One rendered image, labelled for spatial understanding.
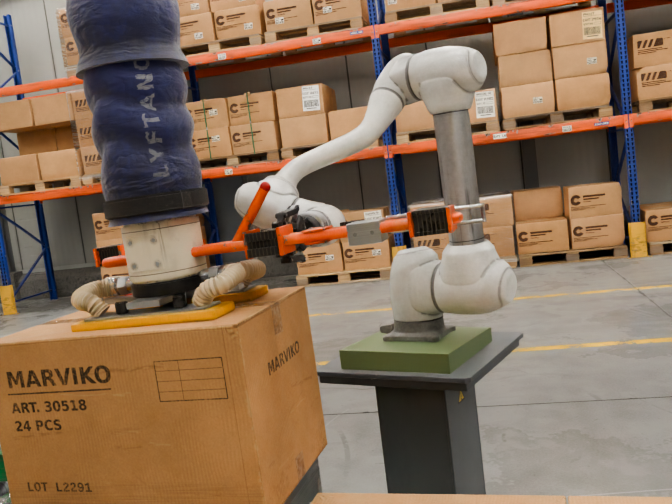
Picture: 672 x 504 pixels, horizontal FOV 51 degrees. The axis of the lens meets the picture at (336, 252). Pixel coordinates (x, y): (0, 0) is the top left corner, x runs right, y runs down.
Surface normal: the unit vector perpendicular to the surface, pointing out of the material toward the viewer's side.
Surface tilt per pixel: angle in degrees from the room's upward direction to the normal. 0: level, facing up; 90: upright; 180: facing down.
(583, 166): 90
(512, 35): 90
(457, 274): 90
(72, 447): 90
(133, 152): 77
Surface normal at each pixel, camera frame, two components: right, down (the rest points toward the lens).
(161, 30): 0.81, 0.14
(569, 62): -0.22, 0.13
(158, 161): 0.51, -0.22
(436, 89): -0.56, 0.30
